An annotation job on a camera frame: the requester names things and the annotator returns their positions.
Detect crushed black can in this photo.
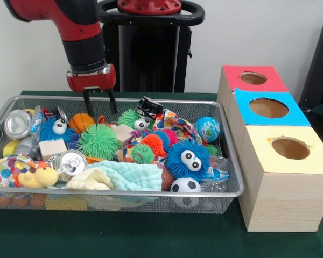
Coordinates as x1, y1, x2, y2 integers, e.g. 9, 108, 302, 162
136, 96, 164, 120

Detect colourful polka dot cloth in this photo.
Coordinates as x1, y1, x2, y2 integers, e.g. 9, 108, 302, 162
152, 109, 205, 146
0, 155, 48, 189

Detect blue globe ball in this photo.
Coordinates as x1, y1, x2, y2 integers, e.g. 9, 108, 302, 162
195, 116, 221, 144

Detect black and white soccer ball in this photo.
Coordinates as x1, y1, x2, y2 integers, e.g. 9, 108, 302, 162
170, 177, 202, 194

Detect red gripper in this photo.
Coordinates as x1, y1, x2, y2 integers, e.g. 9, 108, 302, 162
66, 63, 118, 116

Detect wooden box with three holes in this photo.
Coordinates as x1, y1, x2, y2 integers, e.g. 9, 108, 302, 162
216, 64, 323, 232

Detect beige wedge block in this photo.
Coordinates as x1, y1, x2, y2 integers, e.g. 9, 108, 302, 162
114, 125, 136, 146

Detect cream yellow cloth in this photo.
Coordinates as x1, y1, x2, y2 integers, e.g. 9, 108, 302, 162
66, 169, 114, 191

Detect blue spiky ball with eyes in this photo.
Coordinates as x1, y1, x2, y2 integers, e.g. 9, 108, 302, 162
165, 139, 212, 180

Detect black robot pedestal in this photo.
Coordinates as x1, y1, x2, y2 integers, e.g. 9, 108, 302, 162
96, 0, 206, 94

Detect silver metal can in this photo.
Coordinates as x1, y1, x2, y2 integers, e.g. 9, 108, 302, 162
4, 109, 33, 141

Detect orange basketball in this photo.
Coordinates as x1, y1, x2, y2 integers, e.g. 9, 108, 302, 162
69, 112, 95, 134

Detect yellow plush duck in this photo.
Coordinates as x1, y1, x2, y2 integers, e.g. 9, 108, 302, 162
17, 166, 59, 189

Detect light wooden block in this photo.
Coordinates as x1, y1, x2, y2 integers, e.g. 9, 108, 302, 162
38, 137, 68, 162

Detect black upright panel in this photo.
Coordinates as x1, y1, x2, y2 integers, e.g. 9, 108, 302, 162
298, 17, 323, 108

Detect large green spiky ball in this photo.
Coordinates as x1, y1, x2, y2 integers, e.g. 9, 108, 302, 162
77, 124, 122, 162

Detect small blue spiky ball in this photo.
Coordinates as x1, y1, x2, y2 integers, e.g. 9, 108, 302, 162
39, 115, 78, 142

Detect crushed printed metal can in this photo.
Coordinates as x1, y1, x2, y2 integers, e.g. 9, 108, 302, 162
48, 149, 88, 184

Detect mint green cloth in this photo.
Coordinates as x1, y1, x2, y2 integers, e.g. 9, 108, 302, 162
86, 161, 163, 192

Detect silver wire mesh bin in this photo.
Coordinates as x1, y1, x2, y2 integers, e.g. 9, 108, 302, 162
0, 95, 245, 216

